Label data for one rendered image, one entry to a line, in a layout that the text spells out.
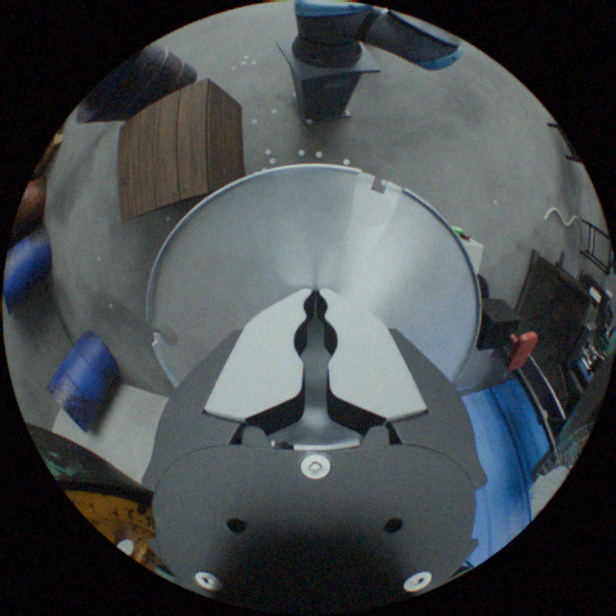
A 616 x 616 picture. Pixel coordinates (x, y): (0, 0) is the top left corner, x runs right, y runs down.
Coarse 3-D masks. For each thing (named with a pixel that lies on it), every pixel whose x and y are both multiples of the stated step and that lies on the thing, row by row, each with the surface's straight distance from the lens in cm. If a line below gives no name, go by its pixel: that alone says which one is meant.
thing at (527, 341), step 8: (512, 336) 41; (520, 336) 37; (528, 336) 38; (536, 336) 40; (512, 344) 41; (520, 344) 37; (528, 344) 39; (512, 352) 38; (520, 352) 38; (528, 352) 41; (512, 360) 38; (520, 360) 40; (512, 368) 40
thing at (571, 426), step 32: (544, 288) 173; (576, 288) 159; (544, 320) 172; (576, 320) 159; (544, 352) 171; (576, 352) 164; (544, 384) 172; (576, 384) 170; (576, 416) 143; (576, 448) 148
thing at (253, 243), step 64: (256, 192) 13; (320, 192) 12; (384, 192) 13; (192, 256) 15; (256, 256) 13; (320, 256) 13; (384, 256) 13; (448, 256) 15; (192, 320) 17; (384, 320) 15; (448, 320) 18; (320, 384) 18; (320, 448) 30
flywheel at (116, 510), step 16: (80, 496) 43; (96, 496) 44; (112, 496) 46; (128, 496) 53; (96, 512) 46; (112, 512) 48; (128, 512) 50; (144, 512) 54; (112, 528) 55; (128, 528) 58; (144, 528) 61; (144, 544) 64; (144, 560) 66; (160, 560) 71
